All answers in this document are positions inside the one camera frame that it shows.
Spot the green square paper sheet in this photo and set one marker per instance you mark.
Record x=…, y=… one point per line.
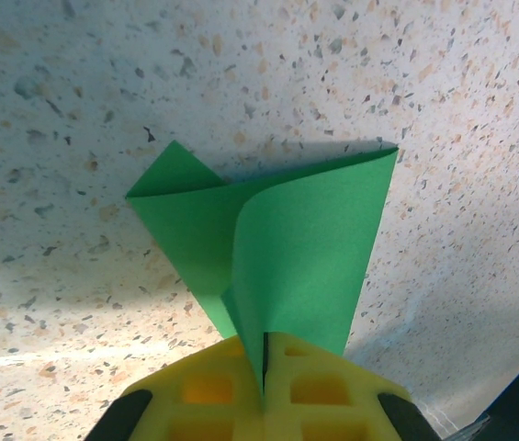
x=296, y=239

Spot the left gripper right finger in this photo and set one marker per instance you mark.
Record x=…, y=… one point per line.
x=323, y=395

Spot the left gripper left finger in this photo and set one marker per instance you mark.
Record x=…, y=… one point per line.
x=204, y=395

